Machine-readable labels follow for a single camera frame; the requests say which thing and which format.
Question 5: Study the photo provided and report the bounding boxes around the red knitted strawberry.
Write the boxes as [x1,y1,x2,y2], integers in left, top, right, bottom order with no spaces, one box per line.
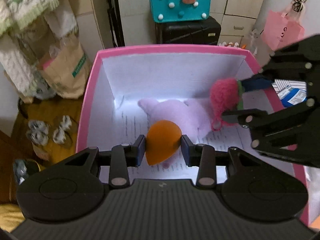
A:
[209,78,244,131]

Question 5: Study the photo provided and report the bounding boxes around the pink paper bag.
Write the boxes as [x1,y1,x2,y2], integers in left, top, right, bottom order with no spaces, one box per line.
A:
[261,3,305,51]

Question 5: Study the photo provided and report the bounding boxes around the black suitcase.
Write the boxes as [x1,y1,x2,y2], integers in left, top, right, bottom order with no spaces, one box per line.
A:
[155,16,221,46]

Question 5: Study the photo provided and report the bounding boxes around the orange soft sponge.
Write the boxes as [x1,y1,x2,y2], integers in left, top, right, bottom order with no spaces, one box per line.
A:
[145,120,182,166]

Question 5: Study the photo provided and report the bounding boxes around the brown paper bag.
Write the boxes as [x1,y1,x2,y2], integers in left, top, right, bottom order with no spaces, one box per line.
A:
[37,34,92,99]

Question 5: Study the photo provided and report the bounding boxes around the teal felt handbag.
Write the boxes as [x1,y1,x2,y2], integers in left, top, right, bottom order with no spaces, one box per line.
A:
[149,0,211,23]

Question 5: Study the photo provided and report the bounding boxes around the beige wardrobe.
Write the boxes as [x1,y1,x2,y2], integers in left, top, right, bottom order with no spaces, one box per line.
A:
[118,0,263,46]

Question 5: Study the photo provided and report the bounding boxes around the cream fluffy cardigan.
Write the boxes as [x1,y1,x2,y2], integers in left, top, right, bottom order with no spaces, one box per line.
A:
[0,0,79,97]

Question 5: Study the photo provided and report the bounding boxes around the blue wet wipes pack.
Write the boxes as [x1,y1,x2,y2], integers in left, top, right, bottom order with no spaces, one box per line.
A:
[278,86,306,108]

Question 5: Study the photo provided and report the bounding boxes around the fluffy slippers pair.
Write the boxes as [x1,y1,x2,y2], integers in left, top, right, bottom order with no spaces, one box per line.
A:
[26,115,78,148]

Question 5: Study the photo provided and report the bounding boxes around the pink cardboard box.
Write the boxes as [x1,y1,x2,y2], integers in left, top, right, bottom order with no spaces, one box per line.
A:
[76,46,308,232]

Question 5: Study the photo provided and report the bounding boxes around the purple plush toy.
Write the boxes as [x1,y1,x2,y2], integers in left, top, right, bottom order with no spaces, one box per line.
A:
[138,98,213,168]

